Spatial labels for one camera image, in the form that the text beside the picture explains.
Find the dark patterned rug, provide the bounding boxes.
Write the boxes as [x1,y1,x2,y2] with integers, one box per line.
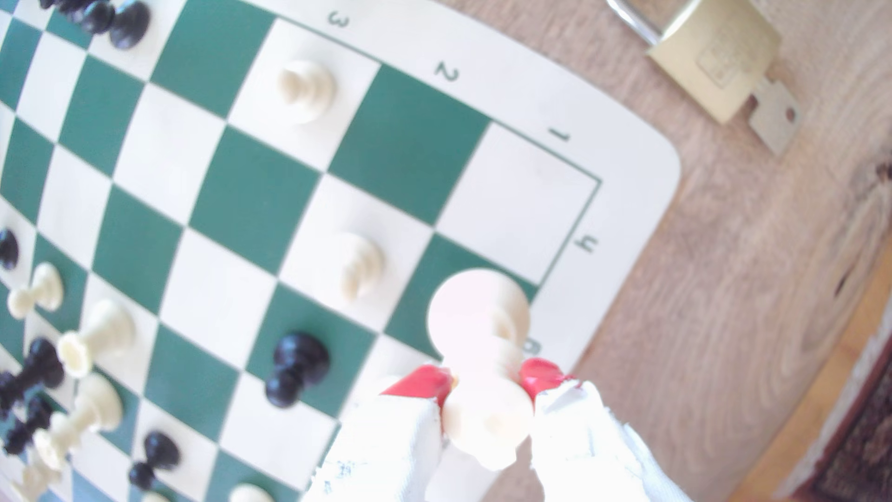
[812,363,892,502]

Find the black chess bishop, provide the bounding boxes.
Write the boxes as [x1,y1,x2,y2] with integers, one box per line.
[2,394,55,457]

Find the white chess knight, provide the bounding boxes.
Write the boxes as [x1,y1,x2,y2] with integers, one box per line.
[7,456,60,502]

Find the white chess king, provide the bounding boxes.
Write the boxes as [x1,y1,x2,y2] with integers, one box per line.
[426,268,536,471]

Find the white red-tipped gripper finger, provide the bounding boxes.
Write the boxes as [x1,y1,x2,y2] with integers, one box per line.
[301,365,455,502]
[519,357,692,502]

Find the white chess pawn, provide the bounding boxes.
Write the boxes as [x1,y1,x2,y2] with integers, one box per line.
[229,482,276,502]
[317,232,386,304]
[276,59,337,126]
[7,261,65,320]

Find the white chess rook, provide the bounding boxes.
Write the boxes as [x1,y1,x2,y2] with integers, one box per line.
[56,298,137,379]

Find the green and cream chess mat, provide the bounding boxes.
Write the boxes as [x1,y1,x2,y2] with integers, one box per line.
[0,0,682,502]

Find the black chess queen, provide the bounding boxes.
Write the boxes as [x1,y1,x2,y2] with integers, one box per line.
[0,338,65,419]

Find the white chess queen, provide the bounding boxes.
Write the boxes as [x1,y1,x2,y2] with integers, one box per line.
[31,373,125,471]

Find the brass padlock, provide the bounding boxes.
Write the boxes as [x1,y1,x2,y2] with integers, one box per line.
[605,0,783,125]

